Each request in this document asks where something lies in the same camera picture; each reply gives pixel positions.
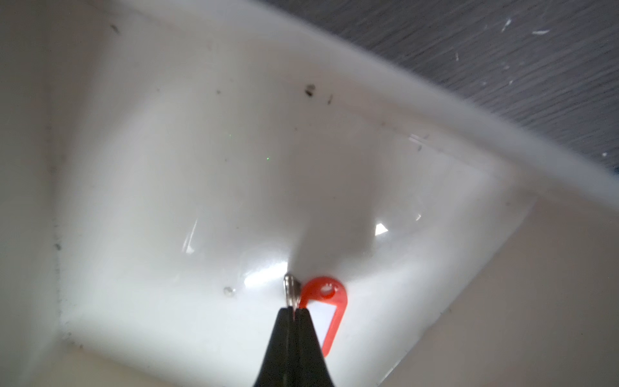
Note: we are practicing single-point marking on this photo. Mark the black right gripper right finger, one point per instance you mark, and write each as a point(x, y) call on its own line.
point(310, 367)

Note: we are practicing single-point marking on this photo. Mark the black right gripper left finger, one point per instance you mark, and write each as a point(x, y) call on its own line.
point(277, 368)

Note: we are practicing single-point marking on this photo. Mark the white drawer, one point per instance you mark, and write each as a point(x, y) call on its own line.
point(164, 164)

